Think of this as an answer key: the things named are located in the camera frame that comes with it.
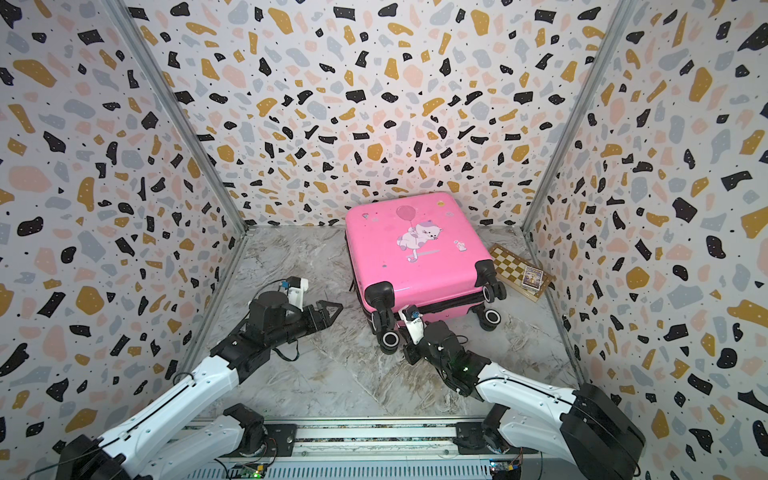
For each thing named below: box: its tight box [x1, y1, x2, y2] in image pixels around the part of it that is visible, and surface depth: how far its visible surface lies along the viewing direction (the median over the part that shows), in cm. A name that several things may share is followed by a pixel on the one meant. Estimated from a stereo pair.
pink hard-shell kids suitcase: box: [345, 192, 507, 355], surface depth 87 cm
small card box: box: [521, 266, 544, 295], surface depth 103 cm
